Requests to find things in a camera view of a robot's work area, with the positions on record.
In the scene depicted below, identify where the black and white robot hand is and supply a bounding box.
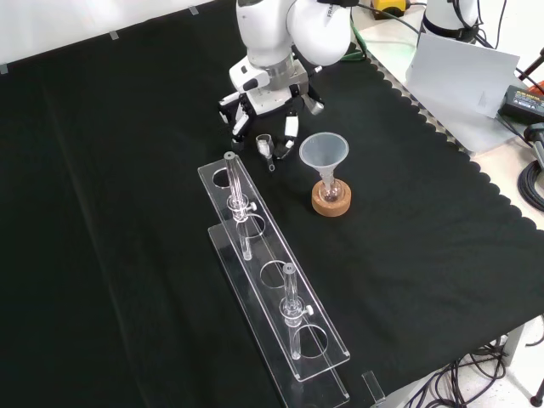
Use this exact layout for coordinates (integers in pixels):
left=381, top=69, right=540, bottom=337
left=218, top=79, right=327, bottom=162

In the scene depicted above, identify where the clear plastic funnel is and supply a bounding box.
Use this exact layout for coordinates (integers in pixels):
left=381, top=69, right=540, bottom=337
left=298, top=132, right=350, bottom=191

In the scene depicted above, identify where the clear acrylic funnel stand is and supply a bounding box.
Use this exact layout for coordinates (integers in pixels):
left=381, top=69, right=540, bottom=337
left=196, top=150, right=352, bottom=408

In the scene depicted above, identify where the small round-bottom glass flask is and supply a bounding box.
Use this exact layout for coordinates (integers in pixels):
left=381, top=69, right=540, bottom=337
left=320, top=177, right=343, bottom=203

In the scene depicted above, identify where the yellow stop button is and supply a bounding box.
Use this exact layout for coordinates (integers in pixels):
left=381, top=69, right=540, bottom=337
left=371, top=0, right=410, bottom=20

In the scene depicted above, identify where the black bench cloth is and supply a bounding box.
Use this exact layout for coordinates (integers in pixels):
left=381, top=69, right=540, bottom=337
left=0, top=0, right=544, bottom=408

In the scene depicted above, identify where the pale grey board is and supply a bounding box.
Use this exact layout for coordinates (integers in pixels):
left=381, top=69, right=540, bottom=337
left=405, top=31, right=530, bottom=155

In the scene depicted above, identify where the black power adapter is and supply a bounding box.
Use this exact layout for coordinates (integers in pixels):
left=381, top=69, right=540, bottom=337
left=497, top=84, right=544, bottom=127

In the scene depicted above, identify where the black tripod leg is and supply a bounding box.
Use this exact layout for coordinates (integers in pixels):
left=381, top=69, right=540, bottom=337
left=515, top=45, right=544, bottom=82

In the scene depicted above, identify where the small clear acrylic block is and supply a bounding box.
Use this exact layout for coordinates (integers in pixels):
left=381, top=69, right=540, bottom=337
left=360, top=371, right=387, bottom=405

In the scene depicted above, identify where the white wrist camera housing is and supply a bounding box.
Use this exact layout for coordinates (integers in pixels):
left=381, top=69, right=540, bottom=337
left=229, top=61, right=272, bottom=94

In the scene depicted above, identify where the green cable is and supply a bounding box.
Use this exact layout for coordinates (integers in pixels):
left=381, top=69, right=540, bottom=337
left=342, top=23, right=371, bottom=64

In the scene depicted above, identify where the cork ring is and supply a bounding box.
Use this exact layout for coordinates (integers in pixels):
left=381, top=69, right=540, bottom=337
left=311, top=179, right=354, bottom=217

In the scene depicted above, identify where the coiled black cable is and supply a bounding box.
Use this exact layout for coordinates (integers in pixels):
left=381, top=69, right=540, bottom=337
left=517, top=160, right=544, bottom=210

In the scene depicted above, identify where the black floor cable bundle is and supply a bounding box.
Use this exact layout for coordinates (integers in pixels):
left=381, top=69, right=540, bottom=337
left=403, top=334, right=544, bottom=408

